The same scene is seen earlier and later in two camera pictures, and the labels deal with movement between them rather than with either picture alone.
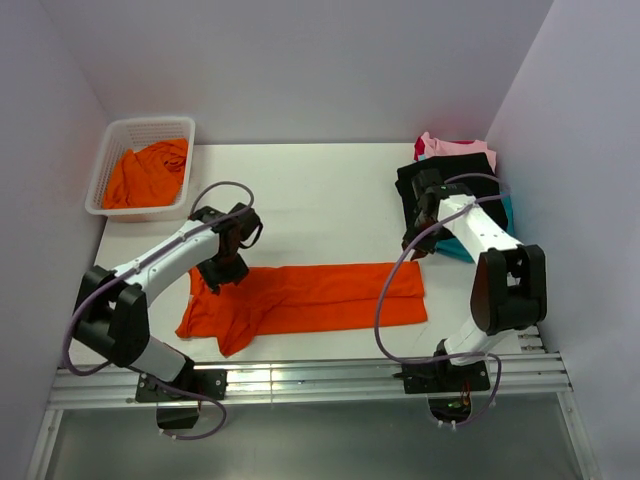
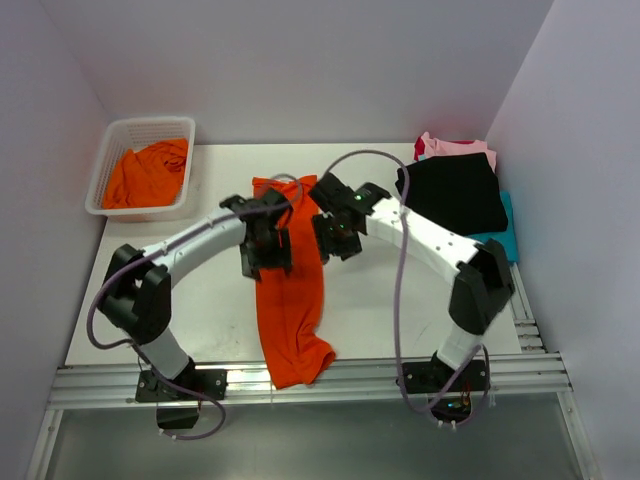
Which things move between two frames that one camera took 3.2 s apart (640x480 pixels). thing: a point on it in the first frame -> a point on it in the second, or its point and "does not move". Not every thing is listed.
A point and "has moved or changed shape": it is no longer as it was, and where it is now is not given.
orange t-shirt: [284, 299] has moved or changed shape
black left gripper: [212, 278] -> [280, 254]
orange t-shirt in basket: [151, 176] does not move
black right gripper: [424, 247] -> [321, 223]
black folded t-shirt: [474, 170] does not move
